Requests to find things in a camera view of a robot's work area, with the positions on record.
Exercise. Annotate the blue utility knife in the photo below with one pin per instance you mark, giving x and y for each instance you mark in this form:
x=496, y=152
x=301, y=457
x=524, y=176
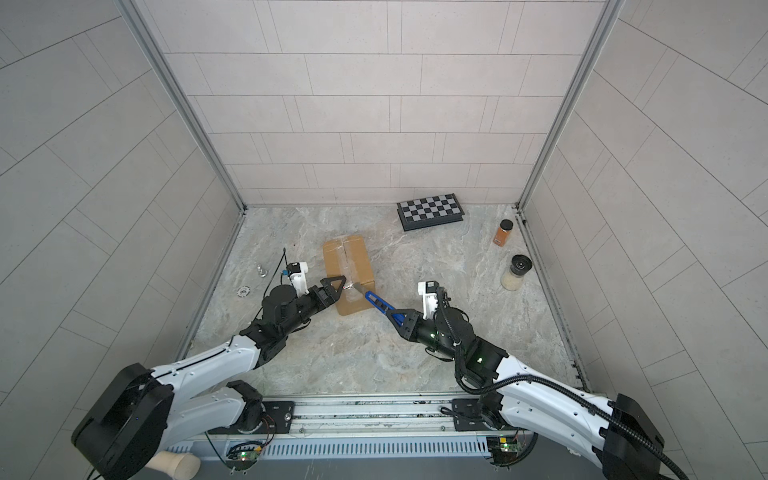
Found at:
x=381, y=305

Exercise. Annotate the aluminium mounting rail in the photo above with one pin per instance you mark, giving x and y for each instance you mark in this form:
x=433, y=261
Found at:
x=320, y=414

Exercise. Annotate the wooden handle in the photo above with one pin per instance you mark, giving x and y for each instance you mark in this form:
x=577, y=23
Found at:
x=177, y=466

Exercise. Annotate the white spice jar black lid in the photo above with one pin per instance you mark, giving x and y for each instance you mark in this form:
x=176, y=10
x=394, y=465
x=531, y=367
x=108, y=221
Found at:
x=512, y=279

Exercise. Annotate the black white chessboard box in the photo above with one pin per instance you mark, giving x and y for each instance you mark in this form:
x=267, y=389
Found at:
x=429, y=212

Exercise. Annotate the brown cardboard express box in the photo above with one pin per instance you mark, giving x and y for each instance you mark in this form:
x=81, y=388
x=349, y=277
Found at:
x=347, y=256

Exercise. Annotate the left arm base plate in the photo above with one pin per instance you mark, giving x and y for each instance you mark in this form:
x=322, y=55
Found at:
x=270, y=417

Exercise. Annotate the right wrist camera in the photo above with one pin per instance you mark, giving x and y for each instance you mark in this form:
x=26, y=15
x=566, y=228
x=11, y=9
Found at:
x=428, y=290

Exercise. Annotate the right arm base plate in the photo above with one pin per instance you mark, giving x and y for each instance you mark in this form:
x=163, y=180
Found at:
x=467, y=417

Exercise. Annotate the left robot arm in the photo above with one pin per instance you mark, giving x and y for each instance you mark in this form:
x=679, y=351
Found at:
x=143, y=411

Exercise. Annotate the green circuit board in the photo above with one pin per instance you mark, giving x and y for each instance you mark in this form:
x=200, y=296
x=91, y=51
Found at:
x=503, y=450
x=245, y=452

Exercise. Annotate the left green circuit board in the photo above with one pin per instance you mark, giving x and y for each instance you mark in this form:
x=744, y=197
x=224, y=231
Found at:
x=245, y=452

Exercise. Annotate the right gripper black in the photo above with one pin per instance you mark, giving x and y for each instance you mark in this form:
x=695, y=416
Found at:
x=412, y=326

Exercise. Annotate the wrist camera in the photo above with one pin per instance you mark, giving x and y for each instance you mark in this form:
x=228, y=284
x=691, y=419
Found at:
x=296, y=273
x=428, y=290

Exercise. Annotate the right green circuit board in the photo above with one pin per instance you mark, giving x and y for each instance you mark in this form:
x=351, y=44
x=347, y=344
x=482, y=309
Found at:
x=503, y=450

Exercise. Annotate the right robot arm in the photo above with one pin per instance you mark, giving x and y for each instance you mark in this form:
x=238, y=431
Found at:
x=514, y=395

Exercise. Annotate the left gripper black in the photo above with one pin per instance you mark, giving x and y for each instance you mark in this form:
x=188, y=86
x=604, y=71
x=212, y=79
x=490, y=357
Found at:
x=330, y=288

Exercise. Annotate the orange spice bottle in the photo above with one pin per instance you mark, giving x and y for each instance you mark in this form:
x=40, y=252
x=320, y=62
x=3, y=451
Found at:
x=503, y=232

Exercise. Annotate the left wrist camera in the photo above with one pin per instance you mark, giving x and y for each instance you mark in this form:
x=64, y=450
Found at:
x=296, y=273

